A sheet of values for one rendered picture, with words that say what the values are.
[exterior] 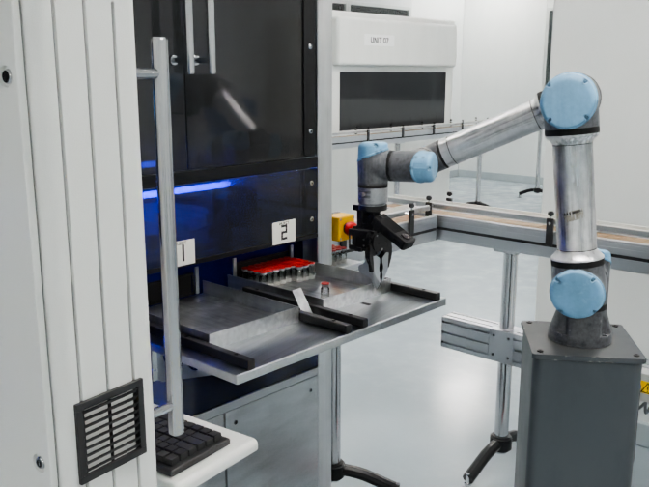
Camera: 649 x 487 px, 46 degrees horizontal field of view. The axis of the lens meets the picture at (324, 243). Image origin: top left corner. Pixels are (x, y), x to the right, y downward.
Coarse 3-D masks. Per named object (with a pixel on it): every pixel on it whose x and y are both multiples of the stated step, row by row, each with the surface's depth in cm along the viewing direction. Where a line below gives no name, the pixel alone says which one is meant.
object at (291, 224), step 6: (276, 222) 202; (282, 222) 204; (288, 222) 206; (294, 222) 207; (276, 228) 203; (282, 228) 204; (288, 228) 206; (294, 228) 208; (276, 234) 203; (288, 234) 206; (294, 234) 208; (276, 240) 203; (282, 240) 205; (288, 240) 207; (294, 240) 208
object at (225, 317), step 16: (208, 288) 196; (224, 288) 192; (160, 304) 188; (192, 304) 188; (208, 304) 188; (224, 304) 188; (240, 304) 188; (256, 304) 184; (272, 304) 180; (288, 304) 177; (160, 320) 167; (192, 320) 176; (208, 320) 176; (224, 320) 176; (240, 320) 176; (256, 320) 166; (272, 320) 169; (288, 320) 173; (192, 336) 160; (208, 336) 157; (224, 336) 159; (240, 336) 163
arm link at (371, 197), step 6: (360, 192) 190; (366, 192) 188; (372, 192) 188; (378, 192) 188; (384, 192) 189; (360, 198) 190; (366, 198) 188; (372, 198) 188; (378, 198) 188; (384, 198) 189; (360, 204) 191; (366, 204) 189; (372, 204) 188; (378, 204) 188; (384, 204) 191
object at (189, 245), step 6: (186, 240) 181; (192, 240) 183; (180, 246) 180; (186, 246) 182; (192, 246) 183; (180, 252) 180; (186, 252) 182; (192, 252) 183; (180, 258) 181; (186, 258) 182; (192, 258) 183; (180, 264) 181; (186, 264) 182
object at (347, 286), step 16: (320, 272) 216; (336, 272) 212; (352, 272) 208; (240, 288) 200; (272, 288) 192; (288, 288) 202; (304, 288) 202; (320, 288) 202; (336, 288) 202; (352, 288) 202; (368, 288) 193; (384, 288) 198; (320, 304) 182; (336, 304) 185
